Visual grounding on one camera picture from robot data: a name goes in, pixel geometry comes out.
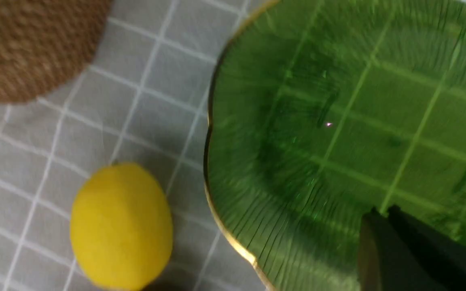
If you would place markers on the woven rattan basket green lining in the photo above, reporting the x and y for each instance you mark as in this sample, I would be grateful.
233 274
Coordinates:
45 43

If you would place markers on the grey checked tablecloth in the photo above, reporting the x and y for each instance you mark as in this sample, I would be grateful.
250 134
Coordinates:
143 99

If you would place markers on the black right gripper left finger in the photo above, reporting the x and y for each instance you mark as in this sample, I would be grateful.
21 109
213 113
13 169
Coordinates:
385 263

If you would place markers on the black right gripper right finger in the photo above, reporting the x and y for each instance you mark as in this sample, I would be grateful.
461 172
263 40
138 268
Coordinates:
442 258

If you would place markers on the green glass leaf plate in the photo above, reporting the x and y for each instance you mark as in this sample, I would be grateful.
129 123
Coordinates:
319 111

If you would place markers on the yellow lemon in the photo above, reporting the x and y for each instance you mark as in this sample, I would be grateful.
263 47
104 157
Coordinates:
121 228

